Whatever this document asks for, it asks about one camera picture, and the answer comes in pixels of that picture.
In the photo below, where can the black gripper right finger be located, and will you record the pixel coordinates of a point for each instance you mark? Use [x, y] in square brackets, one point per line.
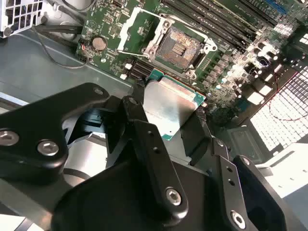
[255, 187]

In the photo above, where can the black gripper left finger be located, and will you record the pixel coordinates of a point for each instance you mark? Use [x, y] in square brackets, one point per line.
[36, 125]

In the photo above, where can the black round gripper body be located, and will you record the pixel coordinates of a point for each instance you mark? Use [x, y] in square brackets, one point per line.
[115, 199]

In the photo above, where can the silver CPU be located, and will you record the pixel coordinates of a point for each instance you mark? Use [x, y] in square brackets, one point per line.
[168, 106]

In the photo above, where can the metal socket cover frame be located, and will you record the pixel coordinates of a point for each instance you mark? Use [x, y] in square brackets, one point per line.
[128, 30]

